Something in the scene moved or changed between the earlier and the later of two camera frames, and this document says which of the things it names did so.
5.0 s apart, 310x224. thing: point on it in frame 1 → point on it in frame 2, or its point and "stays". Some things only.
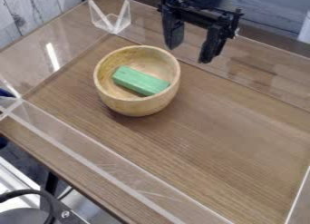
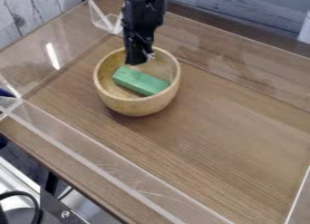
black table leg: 52,184 stays
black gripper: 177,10 → 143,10
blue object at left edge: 6,93 stays
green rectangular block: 139,82 stays
